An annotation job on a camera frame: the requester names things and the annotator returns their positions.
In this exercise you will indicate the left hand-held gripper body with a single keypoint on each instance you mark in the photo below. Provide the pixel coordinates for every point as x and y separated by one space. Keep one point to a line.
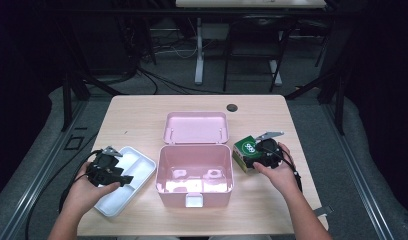
103 166

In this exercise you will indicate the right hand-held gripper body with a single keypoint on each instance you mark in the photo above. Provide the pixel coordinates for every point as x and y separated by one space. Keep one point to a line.
268 155

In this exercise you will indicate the green and white medicine box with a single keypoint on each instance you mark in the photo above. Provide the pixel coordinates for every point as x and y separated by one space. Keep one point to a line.
243 150

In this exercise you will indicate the white divided tray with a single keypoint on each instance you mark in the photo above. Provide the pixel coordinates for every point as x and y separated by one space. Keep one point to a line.
138 166

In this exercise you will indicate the pink storage box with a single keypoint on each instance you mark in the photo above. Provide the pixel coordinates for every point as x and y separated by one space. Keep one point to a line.
193 160

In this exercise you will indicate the person's right hand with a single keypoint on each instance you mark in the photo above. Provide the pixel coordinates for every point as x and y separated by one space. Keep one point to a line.
282 178

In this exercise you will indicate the person's left hand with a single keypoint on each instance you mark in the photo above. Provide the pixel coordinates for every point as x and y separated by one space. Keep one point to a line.
82 195

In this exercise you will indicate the round dark table hole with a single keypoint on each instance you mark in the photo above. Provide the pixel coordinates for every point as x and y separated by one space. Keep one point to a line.
232 107

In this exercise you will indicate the black metal stand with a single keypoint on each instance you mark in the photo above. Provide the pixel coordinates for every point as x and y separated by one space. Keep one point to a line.
340 106
67 100

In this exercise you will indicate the grey metal table clip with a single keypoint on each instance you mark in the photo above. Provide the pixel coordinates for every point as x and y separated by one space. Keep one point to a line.
323 210

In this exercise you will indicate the white background desk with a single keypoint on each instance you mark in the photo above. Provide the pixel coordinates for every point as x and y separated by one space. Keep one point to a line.
199 50

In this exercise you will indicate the black chair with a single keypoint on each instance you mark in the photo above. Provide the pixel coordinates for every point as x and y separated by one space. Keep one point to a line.
255 23

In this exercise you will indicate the grey metal floor rail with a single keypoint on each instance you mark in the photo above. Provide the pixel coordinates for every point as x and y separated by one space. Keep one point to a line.
35 180
362 180

